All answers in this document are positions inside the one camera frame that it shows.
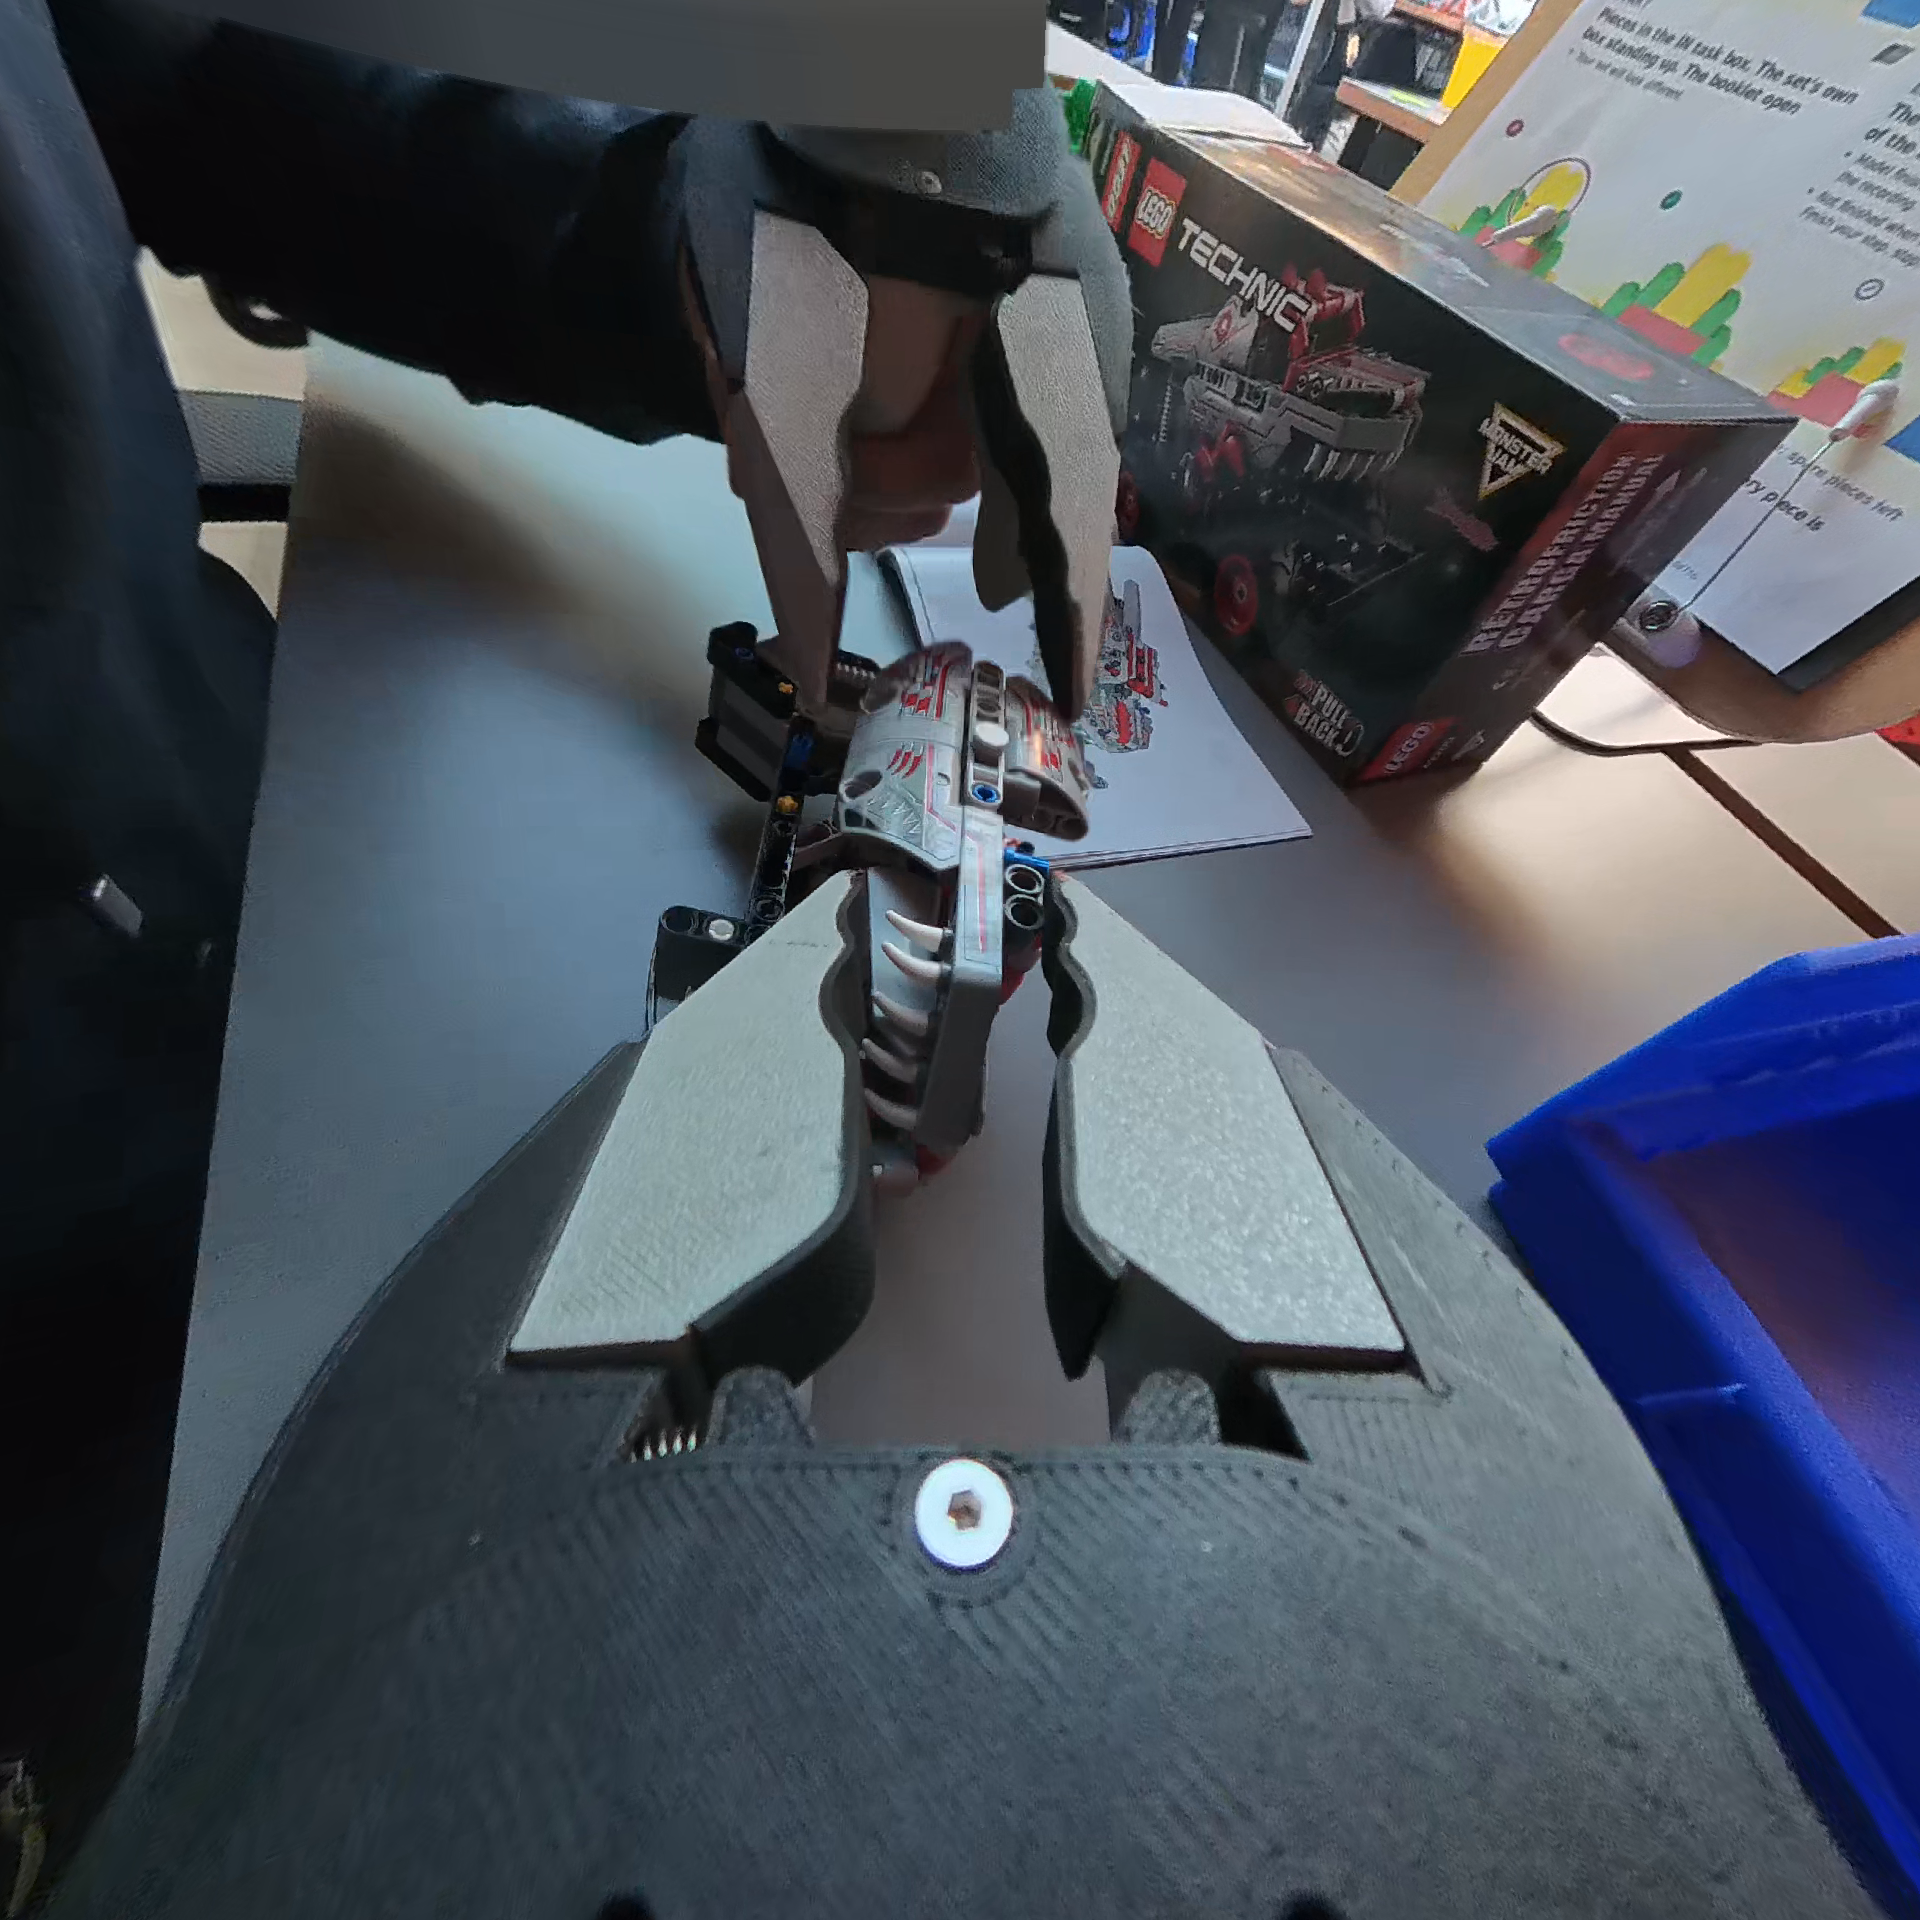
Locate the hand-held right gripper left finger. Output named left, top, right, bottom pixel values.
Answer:
left=508, top=871, right=880, bottom=1391

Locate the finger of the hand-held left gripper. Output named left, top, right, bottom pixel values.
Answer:
left=724, top=208, right=876, bottom=712
left=967, top=275, right=1127, bottom=722

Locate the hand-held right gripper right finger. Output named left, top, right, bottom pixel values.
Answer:
left=1042, top=873, right=1420, bottom=1391

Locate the grey and red lego model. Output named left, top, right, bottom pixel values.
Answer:
left=648, top=619, right=1100, bottom=1191

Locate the person's left forearm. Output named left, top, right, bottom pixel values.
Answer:
left=132, top=82, right=724, bottom=448

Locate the black lego set box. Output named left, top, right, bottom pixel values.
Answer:
left=1076, top=80, right=1796, bottom=794

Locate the lego instruction booklet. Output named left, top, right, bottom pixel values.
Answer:
left=873, top=540, right=1317, bottom=876

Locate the person's left hand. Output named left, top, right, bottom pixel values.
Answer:
left=839, top=282, right=991, bottom=553

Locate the grey chair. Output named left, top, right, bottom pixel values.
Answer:
left=176, top=386, right=308, bottom=529

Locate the blue plastic bin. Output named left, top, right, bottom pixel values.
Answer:
left=1485, top=935, right=1920, bottom=1920

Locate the white printed instruction sheet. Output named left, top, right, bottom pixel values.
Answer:
left=1416, top=0, right=1920, bottom=676

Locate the person's dark clothed torso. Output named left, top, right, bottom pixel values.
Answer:
left=0, top=0, right=308, bottom=1920

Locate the brown display board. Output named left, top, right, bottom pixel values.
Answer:
left=1386, top=0, right=1920, bottom=753

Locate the black cable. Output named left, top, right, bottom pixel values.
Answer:
left=1527, top=701, right=1764, bottom=757

